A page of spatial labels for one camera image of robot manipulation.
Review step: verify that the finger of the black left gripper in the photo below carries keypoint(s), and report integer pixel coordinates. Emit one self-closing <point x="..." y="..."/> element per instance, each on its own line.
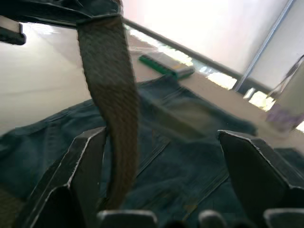
<point x="12" y="38"/>

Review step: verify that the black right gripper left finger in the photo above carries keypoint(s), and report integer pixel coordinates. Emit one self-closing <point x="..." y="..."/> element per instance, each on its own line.
<point x="61" y="180"/>

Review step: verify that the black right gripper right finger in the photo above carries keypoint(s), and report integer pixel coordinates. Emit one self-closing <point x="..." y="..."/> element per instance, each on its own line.
<point x="251" y="171"/>

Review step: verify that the brown braided belt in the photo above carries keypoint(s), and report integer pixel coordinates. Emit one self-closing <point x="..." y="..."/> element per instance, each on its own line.
<point x="107" y="71"/>

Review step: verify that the green and grey box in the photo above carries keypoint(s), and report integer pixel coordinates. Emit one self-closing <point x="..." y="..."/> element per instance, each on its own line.
<point x="164" y="64"/>

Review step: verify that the grey-blue window post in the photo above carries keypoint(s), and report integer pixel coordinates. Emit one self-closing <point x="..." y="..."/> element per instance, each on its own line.
<point x="263" y="45"/>

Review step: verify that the dark window rail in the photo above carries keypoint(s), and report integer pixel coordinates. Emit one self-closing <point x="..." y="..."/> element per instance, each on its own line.
<point x="190" y="53"/>

